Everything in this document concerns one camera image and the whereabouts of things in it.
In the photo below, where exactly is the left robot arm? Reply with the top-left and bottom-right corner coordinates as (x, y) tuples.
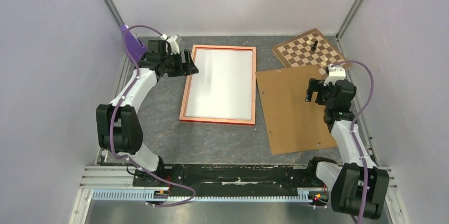
(96, 40), (199, 186)

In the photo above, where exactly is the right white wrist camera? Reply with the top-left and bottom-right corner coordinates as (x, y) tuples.
(324, 64), (346, 86)

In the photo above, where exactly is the purple cable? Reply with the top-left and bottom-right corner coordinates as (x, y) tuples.
(331, 60), (375, 224)
(109, 24), (196, 208)

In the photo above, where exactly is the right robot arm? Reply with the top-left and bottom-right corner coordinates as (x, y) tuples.
(306, 78), (390, 220)

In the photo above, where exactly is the black chess piece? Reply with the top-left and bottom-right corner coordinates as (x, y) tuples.
(311, 40), (318, 51)

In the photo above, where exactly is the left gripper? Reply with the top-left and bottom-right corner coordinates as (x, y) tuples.
(161, 49), (199, 77)

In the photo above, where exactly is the light blue cable duct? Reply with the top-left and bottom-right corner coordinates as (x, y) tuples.
(92, 189), (312, 203)

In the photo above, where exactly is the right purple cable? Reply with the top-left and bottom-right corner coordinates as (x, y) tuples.
(331, 60), (375, 224)

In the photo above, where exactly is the brown frame backing board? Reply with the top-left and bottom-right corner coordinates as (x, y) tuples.
(256, 65), (337, 155)

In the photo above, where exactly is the purple plastic stand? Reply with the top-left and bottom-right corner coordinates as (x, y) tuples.
(124, 31), (147, 62)

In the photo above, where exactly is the wooden chessboard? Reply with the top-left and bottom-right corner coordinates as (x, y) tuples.
(272, 29), (346, 76)

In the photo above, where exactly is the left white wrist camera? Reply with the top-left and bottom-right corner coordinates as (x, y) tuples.
(160, 34), (181, 55)

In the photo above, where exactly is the white chess piece lower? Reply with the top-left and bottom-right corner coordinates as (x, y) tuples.
(320, 57), (328, 67)

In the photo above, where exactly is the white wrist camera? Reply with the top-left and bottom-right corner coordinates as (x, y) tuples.
(324, 64), (346, 86)
(160, 34), (181, 55)

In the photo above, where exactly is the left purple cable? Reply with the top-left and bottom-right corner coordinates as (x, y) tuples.
(109, 24), (196, 208)

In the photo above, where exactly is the mountain landscape photo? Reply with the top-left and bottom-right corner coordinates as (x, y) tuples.
(185, 48), (254, 121)

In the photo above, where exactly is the orange picture frame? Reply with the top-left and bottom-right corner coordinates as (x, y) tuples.
(178, 44), (257, 126)

